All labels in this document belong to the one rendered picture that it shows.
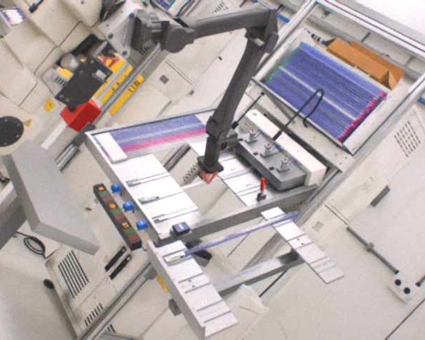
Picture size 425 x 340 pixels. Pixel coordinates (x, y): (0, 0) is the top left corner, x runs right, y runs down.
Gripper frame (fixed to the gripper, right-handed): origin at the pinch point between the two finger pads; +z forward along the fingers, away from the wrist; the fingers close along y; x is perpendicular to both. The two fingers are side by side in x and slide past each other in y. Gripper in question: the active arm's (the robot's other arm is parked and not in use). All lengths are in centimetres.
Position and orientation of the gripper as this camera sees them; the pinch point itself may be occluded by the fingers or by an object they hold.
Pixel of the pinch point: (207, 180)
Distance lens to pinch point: 200.1
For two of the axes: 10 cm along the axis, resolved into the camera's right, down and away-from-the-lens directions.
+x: -8.3, 2.3, -5.0
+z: -1.4, 8.0, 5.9
